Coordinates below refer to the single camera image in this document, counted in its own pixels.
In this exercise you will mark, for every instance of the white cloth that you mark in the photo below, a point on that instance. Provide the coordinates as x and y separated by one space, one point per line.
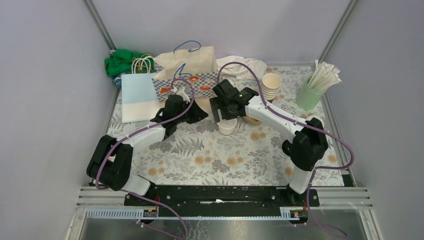
258 67

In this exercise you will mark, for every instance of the stack of brown cup carriers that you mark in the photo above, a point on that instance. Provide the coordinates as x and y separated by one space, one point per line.
252 121

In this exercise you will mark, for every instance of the white paper coffee cup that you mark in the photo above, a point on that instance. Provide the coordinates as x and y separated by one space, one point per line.
226 127

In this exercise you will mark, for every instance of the light blue paper bag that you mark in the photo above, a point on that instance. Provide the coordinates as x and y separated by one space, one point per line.
139 97

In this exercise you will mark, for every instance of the green cloth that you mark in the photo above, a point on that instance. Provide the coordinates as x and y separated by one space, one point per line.
121 61

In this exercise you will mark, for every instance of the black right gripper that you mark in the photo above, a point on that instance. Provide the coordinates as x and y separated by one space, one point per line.
216 104

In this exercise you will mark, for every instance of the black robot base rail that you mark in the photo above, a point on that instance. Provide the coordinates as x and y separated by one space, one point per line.
222 201

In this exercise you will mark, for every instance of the black coffee lid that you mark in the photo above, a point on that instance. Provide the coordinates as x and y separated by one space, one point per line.
287 148

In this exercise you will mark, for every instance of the stack of black paper cups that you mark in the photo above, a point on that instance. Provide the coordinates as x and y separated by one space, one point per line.
270 86

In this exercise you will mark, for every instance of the blue checkered paper bag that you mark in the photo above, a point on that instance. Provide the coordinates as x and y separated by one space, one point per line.
195 67

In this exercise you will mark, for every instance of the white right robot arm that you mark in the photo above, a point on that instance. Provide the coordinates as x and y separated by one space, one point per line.
304 143

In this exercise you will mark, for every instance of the green straw holder cup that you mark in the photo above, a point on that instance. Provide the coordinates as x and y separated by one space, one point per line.
308 98

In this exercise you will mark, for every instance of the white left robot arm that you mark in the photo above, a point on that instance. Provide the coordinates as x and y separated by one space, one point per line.
111 163

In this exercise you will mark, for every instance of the bundle of white wrapped straws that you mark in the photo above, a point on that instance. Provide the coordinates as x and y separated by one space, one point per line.
324 76

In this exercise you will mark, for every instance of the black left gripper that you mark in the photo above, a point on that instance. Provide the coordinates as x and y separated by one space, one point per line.
198 113

